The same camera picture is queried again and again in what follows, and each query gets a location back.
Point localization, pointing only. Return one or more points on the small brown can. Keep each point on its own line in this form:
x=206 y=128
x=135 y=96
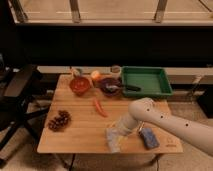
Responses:
x=115 y=71

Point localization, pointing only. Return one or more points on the wooden folding table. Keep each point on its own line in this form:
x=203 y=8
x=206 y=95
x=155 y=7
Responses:
x=87 y=131

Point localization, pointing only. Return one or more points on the brown grape bunch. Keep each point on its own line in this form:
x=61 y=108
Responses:
x=59 y=122

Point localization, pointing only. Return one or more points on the metal fork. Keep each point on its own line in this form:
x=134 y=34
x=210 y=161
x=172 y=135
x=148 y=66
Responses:
x=141 y=126

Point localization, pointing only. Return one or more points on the green plastic tray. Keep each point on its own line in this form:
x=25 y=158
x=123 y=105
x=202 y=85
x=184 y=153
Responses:
x=153 y=82

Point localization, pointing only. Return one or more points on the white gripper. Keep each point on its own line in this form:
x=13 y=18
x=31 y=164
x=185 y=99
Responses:
x=126 y=124

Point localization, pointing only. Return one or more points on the blue sponge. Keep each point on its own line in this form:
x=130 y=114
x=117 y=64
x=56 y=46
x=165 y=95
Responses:
x=149 y=138

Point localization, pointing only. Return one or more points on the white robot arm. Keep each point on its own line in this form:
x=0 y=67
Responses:
x=194 y=133

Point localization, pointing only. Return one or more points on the black handled spoon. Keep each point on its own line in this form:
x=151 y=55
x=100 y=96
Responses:
x=128 y=87

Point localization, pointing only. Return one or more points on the orange carrot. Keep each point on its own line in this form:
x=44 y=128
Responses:
x=99 y=108

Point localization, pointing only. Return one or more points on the grey blue towel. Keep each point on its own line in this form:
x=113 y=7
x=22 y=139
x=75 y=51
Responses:
x=113 y=136

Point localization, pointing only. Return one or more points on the red bowl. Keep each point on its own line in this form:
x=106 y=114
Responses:
x=79 y=85

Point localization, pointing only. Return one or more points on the dark purple bowl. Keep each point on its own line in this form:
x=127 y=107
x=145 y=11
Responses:
x=111 y=81

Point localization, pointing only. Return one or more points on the black office chair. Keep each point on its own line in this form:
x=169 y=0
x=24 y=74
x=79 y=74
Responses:
x=16 y=93

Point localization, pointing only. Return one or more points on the orange fruit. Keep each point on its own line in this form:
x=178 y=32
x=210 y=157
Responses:
x=95 y=75

